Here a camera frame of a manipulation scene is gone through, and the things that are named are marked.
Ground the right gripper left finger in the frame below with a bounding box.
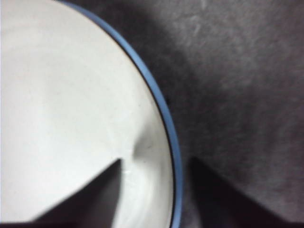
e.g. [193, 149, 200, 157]
[0, 158, 124, 228]

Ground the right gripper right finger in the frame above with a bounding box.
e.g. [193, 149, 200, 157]
[190, 156, 304, 228]

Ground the white round plate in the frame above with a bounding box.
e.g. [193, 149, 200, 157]
[0, 0, 177, 228]

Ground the blue round plate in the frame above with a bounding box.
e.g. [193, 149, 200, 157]
[57, 0, 184, 228]

